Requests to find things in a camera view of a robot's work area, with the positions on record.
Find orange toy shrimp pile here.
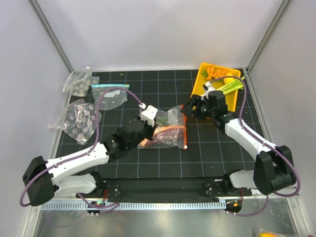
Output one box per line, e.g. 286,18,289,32
205,65,228,80

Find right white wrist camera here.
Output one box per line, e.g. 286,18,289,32
201,81,216,99

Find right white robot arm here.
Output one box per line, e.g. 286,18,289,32
181,90,301,196

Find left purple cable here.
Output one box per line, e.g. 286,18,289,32
19,86,146,215

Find yellow toy lemon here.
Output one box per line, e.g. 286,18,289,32
223,73,234,84

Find toy cherry tomatoes with leaves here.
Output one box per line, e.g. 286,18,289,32
157,116,169,126

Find clear bag with pink dots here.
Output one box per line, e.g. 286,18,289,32
50,99,102,145

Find orange zipper clear bag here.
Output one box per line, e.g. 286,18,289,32
138,105,188,150

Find toy green onion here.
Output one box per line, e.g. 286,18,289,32
217,77,244,95

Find purple cable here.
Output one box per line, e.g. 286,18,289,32
19,86,146,215
204,76,302,217

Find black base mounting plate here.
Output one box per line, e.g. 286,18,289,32
82,177,252,203

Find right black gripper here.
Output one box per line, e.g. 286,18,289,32
180,94,215,120

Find toy meat slab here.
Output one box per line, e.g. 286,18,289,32
138,125,185,149

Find clear bag with grey discs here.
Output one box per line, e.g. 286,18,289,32
62,67,100,97

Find green toy leaf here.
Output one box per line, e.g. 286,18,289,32
201,70,208,77

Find perforated aluminium rail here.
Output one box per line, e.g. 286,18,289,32
41,199,226,211

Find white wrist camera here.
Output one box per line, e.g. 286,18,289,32
139,103,158,127
201,81,216,99

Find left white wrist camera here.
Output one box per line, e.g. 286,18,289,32
139,103,158,127

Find blue zipper clear bag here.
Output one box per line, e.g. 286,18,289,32
91,84,129,111

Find black grid mat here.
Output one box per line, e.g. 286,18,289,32
88,69,255,178

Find yellow object in corner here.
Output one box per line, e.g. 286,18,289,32
257,229,282,237

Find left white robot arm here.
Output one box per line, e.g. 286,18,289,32
20,118,157,206

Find yellow plastic tray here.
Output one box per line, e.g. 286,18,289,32
190,62,241,113

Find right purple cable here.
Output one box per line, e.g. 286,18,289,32
204,76,302,217

